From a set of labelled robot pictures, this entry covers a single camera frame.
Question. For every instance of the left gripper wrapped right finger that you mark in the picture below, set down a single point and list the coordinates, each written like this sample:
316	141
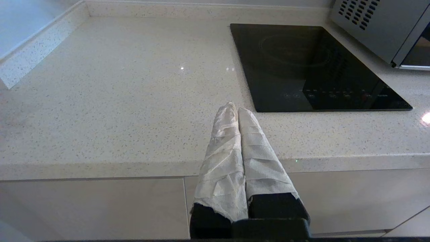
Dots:
262	161

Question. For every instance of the left gripper wrapped left finger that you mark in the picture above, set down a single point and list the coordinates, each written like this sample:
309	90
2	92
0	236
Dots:
223	168

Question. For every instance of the black glass microwave door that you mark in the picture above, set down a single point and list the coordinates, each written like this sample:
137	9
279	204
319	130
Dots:
418	53

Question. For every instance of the silver black microwave oven body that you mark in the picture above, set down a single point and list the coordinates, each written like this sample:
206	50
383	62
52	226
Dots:
383	27

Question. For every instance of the white cabinet front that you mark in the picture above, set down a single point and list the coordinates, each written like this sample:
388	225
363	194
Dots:
352	198
94	208

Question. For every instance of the black induction cooktop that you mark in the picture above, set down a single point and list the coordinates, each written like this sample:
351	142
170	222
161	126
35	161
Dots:
302	67

